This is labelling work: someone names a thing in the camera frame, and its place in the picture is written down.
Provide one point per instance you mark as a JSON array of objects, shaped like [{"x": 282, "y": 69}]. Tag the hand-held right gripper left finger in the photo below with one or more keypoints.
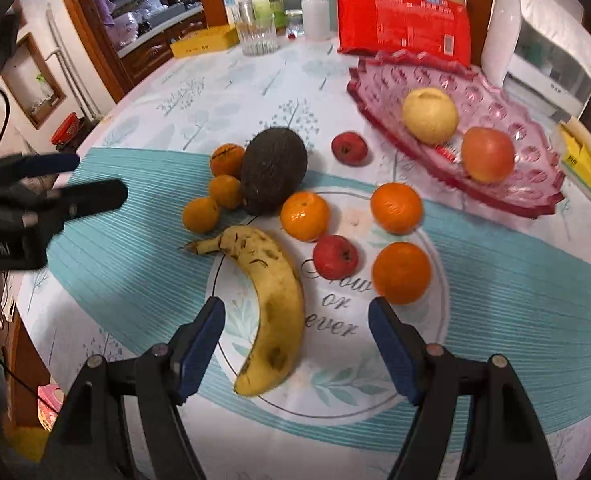
[{"x": 203, "y": 350}]

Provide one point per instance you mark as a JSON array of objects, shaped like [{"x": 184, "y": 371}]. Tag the dark green avocado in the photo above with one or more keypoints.
[{"x": 273, "y": 170}]

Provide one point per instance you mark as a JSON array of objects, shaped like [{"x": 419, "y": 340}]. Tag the wooden picture frame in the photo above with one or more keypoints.
[{"x": 13, "y": 72}]

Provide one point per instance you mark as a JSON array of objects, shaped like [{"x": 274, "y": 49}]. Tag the small clear jar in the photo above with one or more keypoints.
[{"x": 294, "y": 20}]

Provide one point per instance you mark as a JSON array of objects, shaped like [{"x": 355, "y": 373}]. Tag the small dark-marked mandarin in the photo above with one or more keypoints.
[{"x": 227, "y": 159}]

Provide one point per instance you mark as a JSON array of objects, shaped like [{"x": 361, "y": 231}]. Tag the yellow flat box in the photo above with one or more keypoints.
[{"x": 203, "y": 42}]

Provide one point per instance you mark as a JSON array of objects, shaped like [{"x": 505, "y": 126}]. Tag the yellow tissue pack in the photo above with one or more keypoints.
[{"x": 583, "y": 160}]

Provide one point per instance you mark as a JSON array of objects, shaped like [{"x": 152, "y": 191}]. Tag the large orange mandarin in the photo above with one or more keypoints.
[
  {"x": 305, "y": 215},
  {"x": 401, "y": 272},
  {"x": 396, "y": 208}
]

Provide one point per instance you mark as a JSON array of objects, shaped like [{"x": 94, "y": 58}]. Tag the white carton box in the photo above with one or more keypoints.
[{"x": 231, "y": 5}]

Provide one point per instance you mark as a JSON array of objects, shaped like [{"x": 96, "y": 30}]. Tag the red round container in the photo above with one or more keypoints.
[{"x": 68, "y": 127}]

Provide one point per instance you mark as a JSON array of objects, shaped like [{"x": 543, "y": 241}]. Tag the pink object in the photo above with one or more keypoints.
[{"x": 50, "y": 402}]

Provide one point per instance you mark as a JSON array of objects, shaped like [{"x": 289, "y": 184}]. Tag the large red-yellow apple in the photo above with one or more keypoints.
[{"x": 488, "y": 155}]

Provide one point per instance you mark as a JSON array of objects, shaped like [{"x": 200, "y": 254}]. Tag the yellow object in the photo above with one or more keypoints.
[{"x": 25, "y": 442}]

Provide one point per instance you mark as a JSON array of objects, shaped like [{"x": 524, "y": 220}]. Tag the small red apple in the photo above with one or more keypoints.
[
  {"x": 349, "y": 148},
  {"x": 335, "y": 256}
]

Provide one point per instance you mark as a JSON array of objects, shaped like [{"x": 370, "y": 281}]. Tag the red plastic package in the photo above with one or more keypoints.
[{"x": 400, "y": 20}]

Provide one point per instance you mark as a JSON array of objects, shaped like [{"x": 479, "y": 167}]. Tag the white wall pipes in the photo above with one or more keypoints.
[{"x": 64, "y": 60}]

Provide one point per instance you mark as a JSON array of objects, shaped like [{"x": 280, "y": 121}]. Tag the clear bottle with green label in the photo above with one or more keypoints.
[{"x": 268, "y": 5}]

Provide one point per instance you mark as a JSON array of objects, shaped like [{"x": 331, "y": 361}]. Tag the teal striped placemat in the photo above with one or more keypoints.
[{"x": 125, "y": 260}]

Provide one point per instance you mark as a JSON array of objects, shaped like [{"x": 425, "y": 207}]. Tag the white cloth cover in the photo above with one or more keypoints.
[{"x": 555, "y": 15}]

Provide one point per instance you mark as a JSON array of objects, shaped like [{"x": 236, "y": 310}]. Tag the ribbed glass tumbler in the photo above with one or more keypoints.
[{"x": 258, "y": 37}]

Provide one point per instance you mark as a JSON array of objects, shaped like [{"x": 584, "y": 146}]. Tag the yellow spotted banana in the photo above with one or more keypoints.
[{"x": 275, "y": 300}]

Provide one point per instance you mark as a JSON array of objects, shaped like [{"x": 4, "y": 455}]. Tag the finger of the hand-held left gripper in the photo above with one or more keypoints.
[
  {"x": 95, "y": 198},
  {"x": 50, "y": 163}
]

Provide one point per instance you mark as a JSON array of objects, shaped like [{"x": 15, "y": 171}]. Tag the white squeeze bottle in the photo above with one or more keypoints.
[{"x": 317, "y": 15}]

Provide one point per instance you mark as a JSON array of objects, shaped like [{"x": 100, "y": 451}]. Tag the yellow round pear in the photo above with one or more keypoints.
[{"x": 430, "y": 115}]

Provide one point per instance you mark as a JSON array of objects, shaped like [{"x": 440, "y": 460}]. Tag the white countertop appliance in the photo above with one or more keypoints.
[{"x": 540, "y": 65}]

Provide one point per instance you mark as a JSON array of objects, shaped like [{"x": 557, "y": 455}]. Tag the purple plastic bag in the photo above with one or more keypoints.
[{"x": 120, "y": 17}]

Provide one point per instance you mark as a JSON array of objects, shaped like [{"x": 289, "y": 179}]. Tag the pink glass fruit bowl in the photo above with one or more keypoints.
[{"x": 390, "y": 85}]

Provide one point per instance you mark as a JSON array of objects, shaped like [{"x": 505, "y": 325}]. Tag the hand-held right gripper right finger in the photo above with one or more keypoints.
[{"x": 393, "y": 350}]

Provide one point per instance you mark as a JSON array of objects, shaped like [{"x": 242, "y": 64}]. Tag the small plain mandarin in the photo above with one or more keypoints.
[
  {"x": 201, "y": 214},
  {"x": 225, "y": 191}
]

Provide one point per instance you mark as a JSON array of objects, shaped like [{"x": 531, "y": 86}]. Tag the white tree-print tablecloth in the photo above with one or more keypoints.
[{"x": 200, "y": 105}]

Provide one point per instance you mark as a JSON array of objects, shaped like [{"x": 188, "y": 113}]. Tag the wooden kitchen cabinet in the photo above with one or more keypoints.
[{"x": 160, "y": 50}]

